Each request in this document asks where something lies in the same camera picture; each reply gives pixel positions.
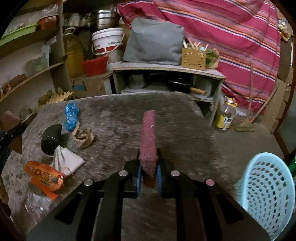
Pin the large maroon scouring pad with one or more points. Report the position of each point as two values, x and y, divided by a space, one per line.
9 120

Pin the straw broom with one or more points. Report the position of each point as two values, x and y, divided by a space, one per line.
247 124

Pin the red plastic basket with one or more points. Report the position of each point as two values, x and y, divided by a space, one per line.
95 66

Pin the grey fuzzy table mat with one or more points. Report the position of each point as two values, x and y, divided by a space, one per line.
183 136

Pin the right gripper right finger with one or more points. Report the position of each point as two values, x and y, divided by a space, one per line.
204 210

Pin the orange sausage snack wrapper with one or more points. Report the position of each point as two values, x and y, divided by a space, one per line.
44 177

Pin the white plastic bucket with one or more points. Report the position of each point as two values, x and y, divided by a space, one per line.
107 40

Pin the plastic oil bottle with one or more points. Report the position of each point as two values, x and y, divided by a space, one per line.
226 114

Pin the white tissue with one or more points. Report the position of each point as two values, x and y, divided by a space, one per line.
65 161

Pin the wooden wall shelf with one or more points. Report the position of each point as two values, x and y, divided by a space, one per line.
34 63

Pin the cardboard box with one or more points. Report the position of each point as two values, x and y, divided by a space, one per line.
98 85

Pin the steel pot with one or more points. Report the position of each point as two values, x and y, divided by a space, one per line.
103 19

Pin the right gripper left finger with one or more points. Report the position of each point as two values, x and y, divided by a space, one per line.
93 211

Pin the small maroon scouring pad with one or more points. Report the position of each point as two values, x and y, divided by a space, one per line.
148 155

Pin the yellow chopstick holder box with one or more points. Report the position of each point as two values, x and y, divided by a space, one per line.
193 55

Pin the grey low cabinet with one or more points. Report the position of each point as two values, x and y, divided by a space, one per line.
203 86

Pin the pink striped cloth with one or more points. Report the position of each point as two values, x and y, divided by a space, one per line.
245 33

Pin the blue plastic bag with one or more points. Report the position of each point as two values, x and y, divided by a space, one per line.
71 112

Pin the silver foil snack wrapper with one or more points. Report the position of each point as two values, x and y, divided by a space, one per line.
37 205

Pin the grey fabric cushion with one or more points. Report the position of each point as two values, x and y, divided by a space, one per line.
154 42

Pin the light blue plastic basket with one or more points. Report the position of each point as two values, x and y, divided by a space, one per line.
266 191

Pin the yellow egg tray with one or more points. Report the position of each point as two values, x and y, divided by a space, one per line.
54 98

